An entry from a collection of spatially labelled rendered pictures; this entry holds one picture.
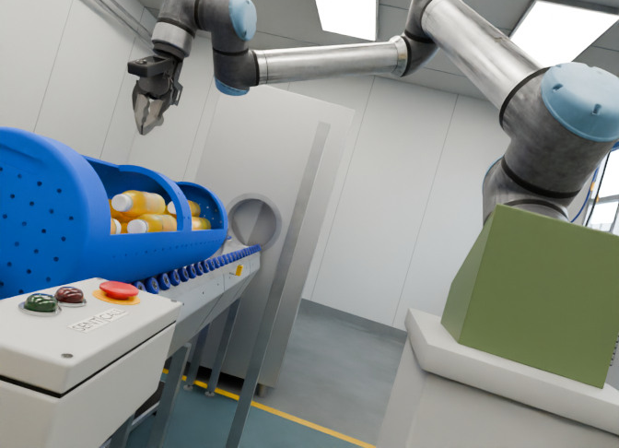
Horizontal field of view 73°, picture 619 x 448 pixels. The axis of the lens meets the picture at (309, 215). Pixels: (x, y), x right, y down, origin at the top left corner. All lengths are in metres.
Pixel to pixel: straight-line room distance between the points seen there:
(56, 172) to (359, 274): 5.24
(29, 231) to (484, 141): 5.71
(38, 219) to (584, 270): 0.82
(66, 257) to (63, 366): 0.40
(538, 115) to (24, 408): 0.77
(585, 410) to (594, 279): 0.19
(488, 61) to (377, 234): 4.86
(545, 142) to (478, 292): 0.28
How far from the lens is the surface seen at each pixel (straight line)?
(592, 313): 0.79
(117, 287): 0.44
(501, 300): 0.73
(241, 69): 1.11
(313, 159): 2.04
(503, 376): 0.68
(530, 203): 0.85
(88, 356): 0.32
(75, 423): 0.35
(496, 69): 0.96
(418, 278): 5.80
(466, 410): 0.70
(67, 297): 0.40
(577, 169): 0.84
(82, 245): 0.68
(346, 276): 5.77
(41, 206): 0.71
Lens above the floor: 1.22
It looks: 1 degrees up
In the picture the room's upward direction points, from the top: 16 degrees clockwise
